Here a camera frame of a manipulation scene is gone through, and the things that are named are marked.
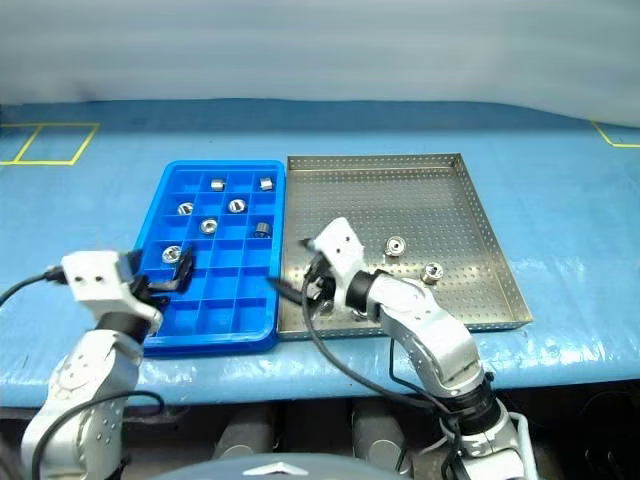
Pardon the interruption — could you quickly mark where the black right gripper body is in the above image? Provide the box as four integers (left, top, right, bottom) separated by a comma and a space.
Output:
303, 253, 342, 314

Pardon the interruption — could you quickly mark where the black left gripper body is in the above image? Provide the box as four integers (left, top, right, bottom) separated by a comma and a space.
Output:
117, 249, 171, 309

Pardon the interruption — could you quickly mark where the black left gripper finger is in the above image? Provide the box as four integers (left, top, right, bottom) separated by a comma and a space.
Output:
172, 243, 197, 292
146, 279, 188, 297

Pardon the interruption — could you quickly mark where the blue compartment tray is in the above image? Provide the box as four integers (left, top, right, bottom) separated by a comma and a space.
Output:
133, 159, 287, 357

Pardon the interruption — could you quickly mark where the perforated steel tray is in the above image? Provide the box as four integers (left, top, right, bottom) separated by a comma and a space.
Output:
275, 152, 534, 342

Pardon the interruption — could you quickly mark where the grey rounded robot torso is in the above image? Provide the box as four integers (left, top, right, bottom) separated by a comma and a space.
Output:
168, 452, 402, 480

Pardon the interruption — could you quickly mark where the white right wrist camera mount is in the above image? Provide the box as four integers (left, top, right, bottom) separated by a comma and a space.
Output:
312, 217, 367, 312

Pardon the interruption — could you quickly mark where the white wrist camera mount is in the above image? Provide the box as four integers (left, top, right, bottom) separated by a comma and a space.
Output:
312, 217, 367, 312
60, 251, 166, 324

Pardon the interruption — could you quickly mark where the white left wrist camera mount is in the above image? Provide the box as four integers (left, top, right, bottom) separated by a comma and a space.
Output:
60, 251, 166, 324

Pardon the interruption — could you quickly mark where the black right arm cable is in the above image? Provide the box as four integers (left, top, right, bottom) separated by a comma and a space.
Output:
301, 252, 464, 480

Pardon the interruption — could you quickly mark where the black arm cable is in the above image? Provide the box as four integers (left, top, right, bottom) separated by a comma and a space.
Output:
301, 252, 464, 480
0, 266, 166, 480

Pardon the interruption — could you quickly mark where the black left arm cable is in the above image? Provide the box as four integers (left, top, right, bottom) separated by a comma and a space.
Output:
0, 266, 166, 480

